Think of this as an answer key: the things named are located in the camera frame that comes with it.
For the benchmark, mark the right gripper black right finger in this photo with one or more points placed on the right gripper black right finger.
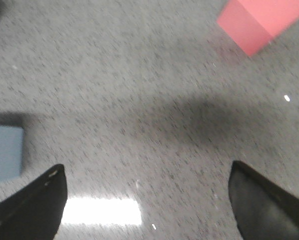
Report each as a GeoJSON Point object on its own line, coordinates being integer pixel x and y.
{"type": "Point", "coordinates": [262, 209]}

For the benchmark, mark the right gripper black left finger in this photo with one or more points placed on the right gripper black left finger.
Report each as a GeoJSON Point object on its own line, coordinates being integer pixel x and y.
{"type": "Point", "coordinates": [35, 212]}

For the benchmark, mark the light blue foam cube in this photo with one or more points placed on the light blue foam cube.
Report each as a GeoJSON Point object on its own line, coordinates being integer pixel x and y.
{"type": "Point", "coordinates": [11, 151]}

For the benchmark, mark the red foam cube front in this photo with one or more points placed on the red foam cube front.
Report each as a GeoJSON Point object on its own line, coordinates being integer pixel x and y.
{"type": "Point", "coordinates": [252, 24]}

